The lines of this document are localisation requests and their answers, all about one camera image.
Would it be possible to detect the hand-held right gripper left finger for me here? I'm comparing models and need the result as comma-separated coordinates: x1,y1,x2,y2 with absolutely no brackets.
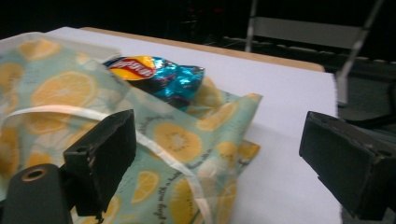
63,108,137,217

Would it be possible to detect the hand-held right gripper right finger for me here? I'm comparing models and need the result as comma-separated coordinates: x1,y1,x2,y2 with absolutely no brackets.
298,110,396,221

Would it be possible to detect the lemon print tote bag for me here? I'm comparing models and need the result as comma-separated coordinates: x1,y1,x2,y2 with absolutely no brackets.
0,32,263,224

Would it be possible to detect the blue snack packet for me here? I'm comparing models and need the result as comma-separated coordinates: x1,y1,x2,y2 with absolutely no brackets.
103,55,205,109

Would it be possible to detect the white table cover sheet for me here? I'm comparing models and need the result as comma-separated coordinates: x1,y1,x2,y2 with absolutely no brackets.
46,26,344,224

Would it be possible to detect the grey metal frame chair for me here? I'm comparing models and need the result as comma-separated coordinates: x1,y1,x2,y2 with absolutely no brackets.
244,0,386,106

